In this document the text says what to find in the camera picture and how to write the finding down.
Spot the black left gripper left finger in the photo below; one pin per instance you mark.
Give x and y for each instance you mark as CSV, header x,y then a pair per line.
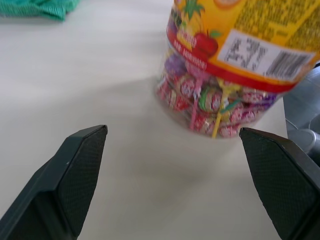
x,y
62,185

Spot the green mesh cloth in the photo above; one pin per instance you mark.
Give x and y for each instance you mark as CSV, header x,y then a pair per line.
x,y
42,8

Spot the grey round metal base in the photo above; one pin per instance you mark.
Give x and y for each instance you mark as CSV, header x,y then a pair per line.
x,y
308,136

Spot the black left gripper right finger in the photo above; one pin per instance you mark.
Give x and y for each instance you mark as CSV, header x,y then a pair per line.
x,y
282,185

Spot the clear plastic lollipop tub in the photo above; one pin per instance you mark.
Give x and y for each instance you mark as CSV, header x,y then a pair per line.
x,y
232,62

